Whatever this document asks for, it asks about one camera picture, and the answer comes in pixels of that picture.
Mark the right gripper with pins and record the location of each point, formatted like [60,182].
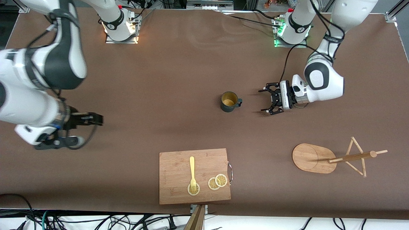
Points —
[77,119]

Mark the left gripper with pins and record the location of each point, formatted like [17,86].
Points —
[276,96]

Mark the dark teal cup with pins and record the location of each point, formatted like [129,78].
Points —
[227,108]

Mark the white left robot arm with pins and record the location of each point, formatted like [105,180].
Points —
[322,83]

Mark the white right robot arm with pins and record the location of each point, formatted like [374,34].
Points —
[19,105]

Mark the wooden cup rack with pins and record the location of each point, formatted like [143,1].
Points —
[311,158]

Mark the bamboo cutting board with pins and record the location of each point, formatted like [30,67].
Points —
[175,172]

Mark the dried lemon slice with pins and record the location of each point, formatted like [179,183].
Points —
[190,191]
[221,180]
[211,184]

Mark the yellow plastic fork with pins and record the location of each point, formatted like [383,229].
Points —
[192,167]

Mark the aluminium corner profile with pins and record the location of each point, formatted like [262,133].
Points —
[391,16]
[24,8]

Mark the wooden beam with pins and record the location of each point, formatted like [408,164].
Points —
[196,220]

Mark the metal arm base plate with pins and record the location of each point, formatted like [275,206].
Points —
[302,45]
[110,40]

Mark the small metal bracket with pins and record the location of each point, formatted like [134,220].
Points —
[192,208]

